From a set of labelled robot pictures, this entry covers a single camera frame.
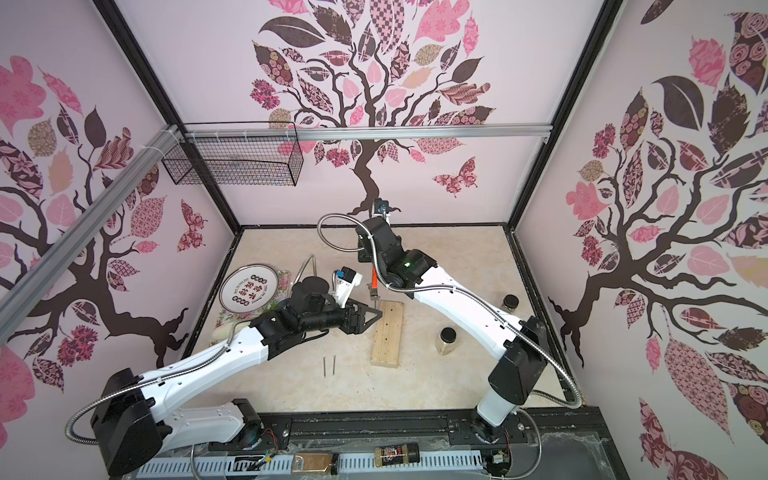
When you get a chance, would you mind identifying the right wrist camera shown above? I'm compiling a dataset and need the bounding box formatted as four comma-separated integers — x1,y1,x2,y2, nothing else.
373,199,400,221

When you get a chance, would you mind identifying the glass jar black lid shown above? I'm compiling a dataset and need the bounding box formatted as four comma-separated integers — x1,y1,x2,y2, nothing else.
436,327,457,356

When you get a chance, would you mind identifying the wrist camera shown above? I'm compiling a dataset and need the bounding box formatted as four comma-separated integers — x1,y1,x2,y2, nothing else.
373,199,400,221
332,267,363,308

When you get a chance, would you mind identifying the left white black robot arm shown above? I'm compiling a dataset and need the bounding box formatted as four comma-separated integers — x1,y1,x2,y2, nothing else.
90,276,382,477

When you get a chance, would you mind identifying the black wire basket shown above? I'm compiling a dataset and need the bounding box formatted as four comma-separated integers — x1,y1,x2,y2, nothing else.
162,120,304,187

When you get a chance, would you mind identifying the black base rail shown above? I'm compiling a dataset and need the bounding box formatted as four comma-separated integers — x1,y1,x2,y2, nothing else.
113,407,628,480

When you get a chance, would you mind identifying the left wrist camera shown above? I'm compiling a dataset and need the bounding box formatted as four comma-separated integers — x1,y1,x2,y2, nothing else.
332,267,363,308

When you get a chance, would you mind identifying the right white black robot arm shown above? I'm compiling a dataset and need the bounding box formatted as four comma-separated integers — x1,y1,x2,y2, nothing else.
356,217,554,427

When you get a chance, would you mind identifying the rear aluminium rail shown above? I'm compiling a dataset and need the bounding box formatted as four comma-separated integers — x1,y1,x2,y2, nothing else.
184,123,553,141

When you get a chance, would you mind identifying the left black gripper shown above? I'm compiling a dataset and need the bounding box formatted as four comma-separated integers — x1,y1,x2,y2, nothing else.
303,296,384,335

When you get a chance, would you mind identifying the white slotted cable duct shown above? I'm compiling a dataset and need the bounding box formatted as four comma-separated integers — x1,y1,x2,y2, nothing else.
135,451,484,479

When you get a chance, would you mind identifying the aluminium rail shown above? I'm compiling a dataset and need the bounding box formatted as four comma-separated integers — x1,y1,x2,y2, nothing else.
184,123,553,141
1,125,181,344

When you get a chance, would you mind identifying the left aluminium rail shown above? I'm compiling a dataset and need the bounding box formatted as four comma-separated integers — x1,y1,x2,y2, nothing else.
1,125,181,344

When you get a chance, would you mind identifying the red black claw hammer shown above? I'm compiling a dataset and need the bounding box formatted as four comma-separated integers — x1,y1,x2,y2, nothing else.
368,269,379,306

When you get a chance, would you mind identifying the white round plate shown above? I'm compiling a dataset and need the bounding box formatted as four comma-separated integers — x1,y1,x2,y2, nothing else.
218,264,279,314

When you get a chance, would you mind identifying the wooden block with nails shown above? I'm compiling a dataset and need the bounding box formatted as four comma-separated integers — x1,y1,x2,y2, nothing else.
371,301,405,368

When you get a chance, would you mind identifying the white green vegetable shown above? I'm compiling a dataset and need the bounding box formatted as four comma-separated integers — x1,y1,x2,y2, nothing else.
211,322,242,344

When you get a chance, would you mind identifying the floral cloth mat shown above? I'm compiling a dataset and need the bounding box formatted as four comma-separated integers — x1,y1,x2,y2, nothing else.
213,266,291,330

